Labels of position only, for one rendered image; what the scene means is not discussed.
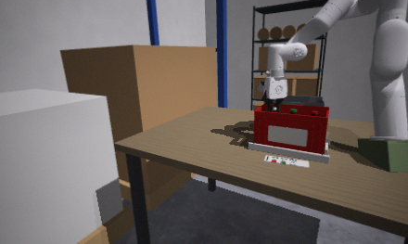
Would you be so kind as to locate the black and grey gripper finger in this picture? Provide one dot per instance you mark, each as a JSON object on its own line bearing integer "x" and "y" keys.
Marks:
{"x": 278, "y": 103}
{"x": 269, "y": 102}

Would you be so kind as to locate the white paper pick list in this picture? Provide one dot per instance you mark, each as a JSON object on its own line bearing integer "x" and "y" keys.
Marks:
{"x": 287, "y": 161}

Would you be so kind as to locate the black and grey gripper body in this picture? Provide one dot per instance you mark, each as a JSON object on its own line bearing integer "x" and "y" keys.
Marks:
{"x": 275, "y": 87}

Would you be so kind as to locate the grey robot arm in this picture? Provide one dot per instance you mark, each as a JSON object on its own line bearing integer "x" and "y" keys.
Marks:
{"x": 390, "y": 57}

